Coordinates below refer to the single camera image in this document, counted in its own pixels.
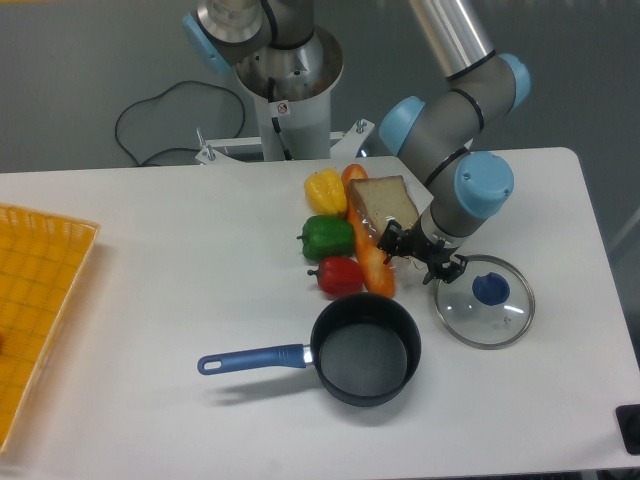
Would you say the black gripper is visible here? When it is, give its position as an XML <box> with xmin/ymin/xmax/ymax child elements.
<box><xmin>377</xmin><ymin>220</ymin><xmax>469</xmax><ymax>285</ymax></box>

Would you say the bagged toast slice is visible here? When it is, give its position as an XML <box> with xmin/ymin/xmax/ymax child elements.
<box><xmin>348</xmin><ymin>176</ymin><xmax>419</xmax><ymax>246</ymax></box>

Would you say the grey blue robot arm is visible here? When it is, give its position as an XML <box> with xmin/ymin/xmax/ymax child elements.
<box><xmin>182</xmin><ymin>1</ymin><xmax>531</xmax><ymax>283</ymax></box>

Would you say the orange baguette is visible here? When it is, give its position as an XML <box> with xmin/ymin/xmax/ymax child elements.
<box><xmin>341</xmin><ymin>164</ymin><xmax>395</xmax><ymax>298</ymax></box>

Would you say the red bell pepper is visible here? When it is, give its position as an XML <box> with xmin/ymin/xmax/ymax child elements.
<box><xmin>307</xmin><ymin>256</ymin><xmax>364</xmax><ymax>297</ymax></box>

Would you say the glass lid blue knob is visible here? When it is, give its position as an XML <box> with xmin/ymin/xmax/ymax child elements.
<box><xmin>434</xmin><ymin>255</ymin><xmax>535</xmax><ymax>350</ymax></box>

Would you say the green bell pepper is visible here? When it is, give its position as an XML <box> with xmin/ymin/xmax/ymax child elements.
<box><xmin>297</xmin><ymin>215</ymin><xmax>355</xmax><ymax>262</ymax></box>

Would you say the dark blue saucepan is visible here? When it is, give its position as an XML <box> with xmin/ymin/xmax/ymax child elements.
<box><xmin>197</xmin><ymin>293</ymin><xmax>422</xmax><ymax>407</ymax></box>

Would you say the yellow bell pepper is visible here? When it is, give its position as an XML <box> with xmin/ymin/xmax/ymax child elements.
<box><xmin>304</xmin><ymin>169</ymin><xmax>347</xmax><ymax>217</ymax></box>

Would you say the black corner device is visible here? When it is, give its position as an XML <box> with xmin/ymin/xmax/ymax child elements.
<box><xmin>615</xmin><ymin>404</ymin><xmax>640</xmax><ymax>456</ymax></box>

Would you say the yellow plastic basket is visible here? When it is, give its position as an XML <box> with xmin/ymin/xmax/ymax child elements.
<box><xmin>1</xmin><ymin>203</ymin><xmax>100</xmax><ymax>452</ymax></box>

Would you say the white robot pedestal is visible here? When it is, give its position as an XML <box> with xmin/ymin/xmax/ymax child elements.
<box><xmin>194</xmin><ymin>27</ymin><xmax>376</xmax><ymax>166</ymax></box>

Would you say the black floor cable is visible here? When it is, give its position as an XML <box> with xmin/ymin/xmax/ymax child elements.
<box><xmin>114</xmin><ymin>80</ymin><xmax>247</xmax><ymax>168</ymax></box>

